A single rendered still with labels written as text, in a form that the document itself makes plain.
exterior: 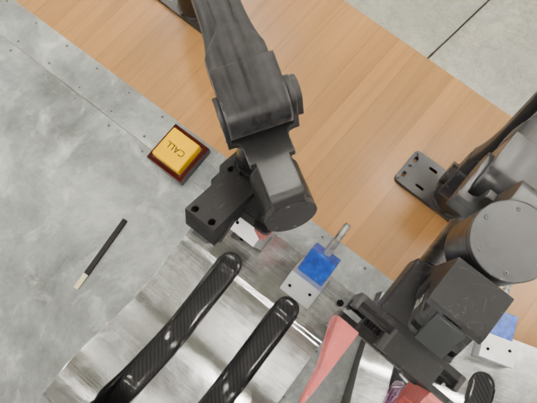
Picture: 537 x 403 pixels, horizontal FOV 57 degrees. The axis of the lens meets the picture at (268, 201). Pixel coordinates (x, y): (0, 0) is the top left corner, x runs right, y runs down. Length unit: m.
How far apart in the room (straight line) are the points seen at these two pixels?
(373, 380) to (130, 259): 0.44
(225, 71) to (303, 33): 0.52
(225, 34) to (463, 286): 0.32
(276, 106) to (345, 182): 0.42
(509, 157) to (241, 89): 0.25
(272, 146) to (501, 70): 1.59
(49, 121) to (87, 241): 0.24
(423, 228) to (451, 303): 0.54
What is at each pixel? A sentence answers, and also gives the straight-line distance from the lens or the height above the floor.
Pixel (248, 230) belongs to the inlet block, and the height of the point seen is 0.94.
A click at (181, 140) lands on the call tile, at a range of 0.87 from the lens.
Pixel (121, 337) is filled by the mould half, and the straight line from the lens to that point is 0.76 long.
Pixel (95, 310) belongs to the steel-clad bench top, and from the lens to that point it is 0.89.
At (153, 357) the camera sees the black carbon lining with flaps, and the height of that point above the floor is 0.90.
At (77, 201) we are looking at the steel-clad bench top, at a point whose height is 0.80.
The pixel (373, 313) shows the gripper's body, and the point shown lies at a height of 1.22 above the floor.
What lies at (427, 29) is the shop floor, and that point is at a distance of 2.04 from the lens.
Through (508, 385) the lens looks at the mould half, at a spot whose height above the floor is 0.86.
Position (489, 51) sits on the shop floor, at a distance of 2.06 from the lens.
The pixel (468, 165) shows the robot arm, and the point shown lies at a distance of 0.74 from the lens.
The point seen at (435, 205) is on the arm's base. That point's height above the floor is 0.81.
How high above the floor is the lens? 1.63
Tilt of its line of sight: 75 degrees down
